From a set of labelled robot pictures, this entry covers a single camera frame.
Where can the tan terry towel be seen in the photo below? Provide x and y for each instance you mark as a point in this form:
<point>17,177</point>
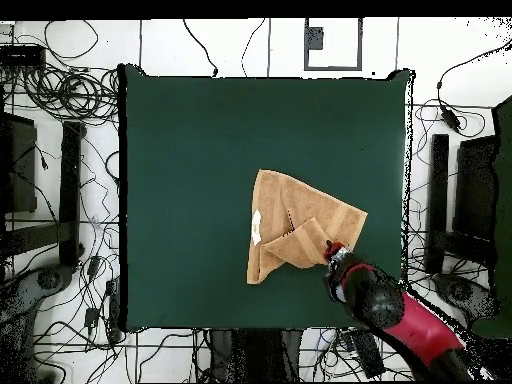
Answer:
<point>296,216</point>

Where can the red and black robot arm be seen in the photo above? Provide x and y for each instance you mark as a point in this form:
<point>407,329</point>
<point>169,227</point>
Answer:
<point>384,312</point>

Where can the flat black device box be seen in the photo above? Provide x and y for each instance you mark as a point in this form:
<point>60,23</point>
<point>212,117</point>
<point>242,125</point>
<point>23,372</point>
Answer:
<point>20,56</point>

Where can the black power strip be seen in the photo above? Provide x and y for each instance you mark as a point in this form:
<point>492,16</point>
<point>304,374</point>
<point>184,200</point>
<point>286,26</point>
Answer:
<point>366,354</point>

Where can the long black bar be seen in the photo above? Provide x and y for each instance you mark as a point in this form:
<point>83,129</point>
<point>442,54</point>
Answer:
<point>439,184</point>
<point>71,192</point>

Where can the dark stand base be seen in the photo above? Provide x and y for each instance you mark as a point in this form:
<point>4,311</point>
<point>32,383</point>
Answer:
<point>464,294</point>
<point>48,278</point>

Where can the large black box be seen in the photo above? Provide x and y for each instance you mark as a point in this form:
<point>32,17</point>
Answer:
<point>20,168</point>
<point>476,188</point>

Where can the black power adapter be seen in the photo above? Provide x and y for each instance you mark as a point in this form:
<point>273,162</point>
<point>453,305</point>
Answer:
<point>450,118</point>

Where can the dark green draped cloth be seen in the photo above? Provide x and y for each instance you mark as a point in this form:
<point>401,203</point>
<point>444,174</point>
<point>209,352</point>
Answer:
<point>504,180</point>

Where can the dark green table cloth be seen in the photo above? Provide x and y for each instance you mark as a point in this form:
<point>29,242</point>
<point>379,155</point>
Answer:
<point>180,120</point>

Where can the dark grey square plate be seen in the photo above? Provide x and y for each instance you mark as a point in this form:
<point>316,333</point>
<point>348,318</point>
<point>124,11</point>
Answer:
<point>315,38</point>

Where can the small black plug adapter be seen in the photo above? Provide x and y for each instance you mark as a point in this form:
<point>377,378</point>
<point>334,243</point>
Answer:
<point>91,317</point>

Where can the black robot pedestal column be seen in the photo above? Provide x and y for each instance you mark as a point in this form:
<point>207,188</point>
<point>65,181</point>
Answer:
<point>256,356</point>

